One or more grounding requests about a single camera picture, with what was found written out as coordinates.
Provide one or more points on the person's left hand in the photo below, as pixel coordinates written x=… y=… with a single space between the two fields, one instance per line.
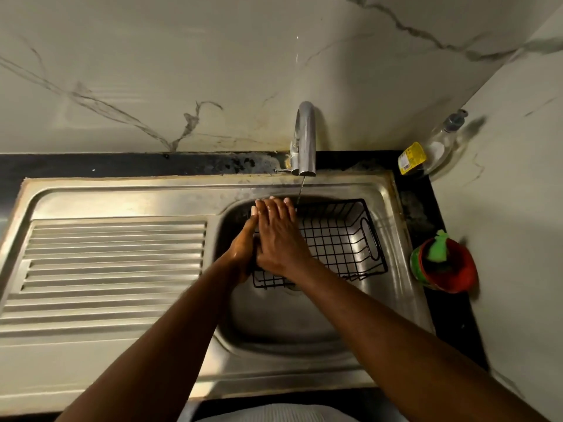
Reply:
x=241 y=254

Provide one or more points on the person's right hand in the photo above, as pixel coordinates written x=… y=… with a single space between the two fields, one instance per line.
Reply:
x=279 y=241

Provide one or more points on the person's right fingers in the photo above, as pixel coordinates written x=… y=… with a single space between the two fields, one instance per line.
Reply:
x=275 y=213

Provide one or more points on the person's left fingers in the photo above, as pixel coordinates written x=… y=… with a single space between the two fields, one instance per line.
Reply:
x=252 y=226

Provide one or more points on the person's right forearm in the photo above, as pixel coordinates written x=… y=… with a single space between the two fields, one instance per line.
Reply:
x=396 y=355

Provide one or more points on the person's left forearm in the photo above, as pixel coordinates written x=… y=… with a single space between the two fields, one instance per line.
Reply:
x=171 y=338

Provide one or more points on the chrome sink faucet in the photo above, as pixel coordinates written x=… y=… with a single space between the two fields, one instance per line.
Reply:
x=306 y=140

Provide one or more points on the stainless steel sink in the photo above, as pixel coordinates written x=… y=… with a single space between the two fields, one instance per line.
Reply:
x=110 y=259

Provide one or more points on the green scrub sponge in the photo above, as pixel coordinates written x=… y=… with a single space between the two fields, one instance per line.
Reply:
x=437 y=248

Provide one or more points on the clear soap dispenser bottle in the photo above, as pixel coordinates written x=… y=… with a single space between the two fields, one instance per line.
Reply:
x=433 y=149

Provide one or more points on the person's white ribbed shirt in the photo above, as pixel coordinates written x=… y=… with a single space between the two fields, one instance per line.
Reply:
x=268 y=413

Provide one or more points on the red plastic bowl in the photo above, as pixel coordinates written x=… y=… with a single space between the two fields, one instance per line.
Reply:
x=457 y=270

